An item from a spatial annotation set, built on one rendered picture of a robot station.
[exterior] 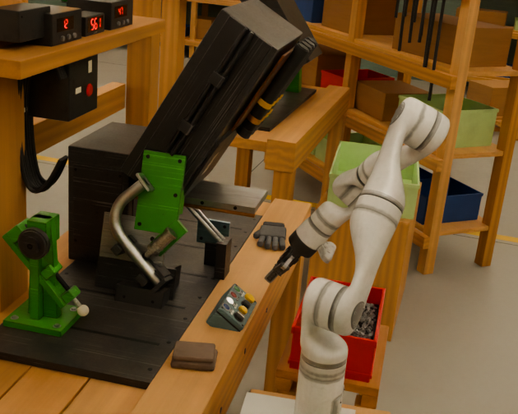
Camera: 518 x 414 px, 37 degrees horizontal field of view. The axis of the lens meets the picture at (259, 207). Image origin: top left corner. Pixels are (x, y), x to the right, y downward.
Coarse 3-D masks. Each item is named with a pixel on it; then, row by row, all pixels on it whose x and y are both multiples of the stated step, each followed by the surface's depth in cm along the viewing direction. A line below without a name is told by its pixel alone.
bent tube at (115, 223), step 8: (136, 176) 200; (144, 176) 203; (136, 184) 200; (144, 184) 199; (128, 192) 201; (136, 192) 201; (120, 200) 201; (128, 200) 202; (112, 208) 202; (120, 208) 202; (112, 216) 202; (120, 216) 203; (112, 224) 202; (120, 224) 203; (112, 232) 203; (120, 232) 202; (120, 240) 202; (128, 240) 203; (128, 248) 202; (136, 248) 203; (136, 256) 202; (136, 264) 202; (144, 264) 201; (144, 272) 202; (152, 272) 201; (152, 280) 201; (160, 280) 201
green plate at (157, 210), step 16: (144, 160) 203; (160, 160) 202; (176, 160) 201; (160, 176) 203; (176, 176) 202; (144, 192) 204; (160, 192) 203; (176, 192) 202; (144, 208) 204; (160, 208) 203; (176, 208) 202; (144, 224) 204; (160, 224) 203
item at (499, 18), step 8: (456, 8) 967; (480, 8) 984; (480, 16) 960; (488, 16) 957; (496, 16) 954; (504, 16) 951; (496, 24) 957; (504, 24) 954; (512, 32) 949; (512, 64) 1003
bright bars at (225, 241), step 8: (192, 208) 219; (200, 216) 217; (208, 224) 219; (216, 232) 220; (216, 240) 218; (224, 240) 219; (216, 248) 217; (224, 248) 216; (216, 256) 218; (224, 256) 217; (216, 264) 219; (224, 264) 218; (216, 272) 219; (224, 272) 219
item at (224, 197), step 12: (192, 192) 218; (204, 192) 219; (216, 192) 219; (228, 192) 220; (240, 192) 221; (252, 192) 222; (264, 192) 223; (192, 204) 214; (204, 204) 213; (216, 204) 212; (228, 204) 212; (240, 204) 212; (252, 204) 213; (252, 216) 211
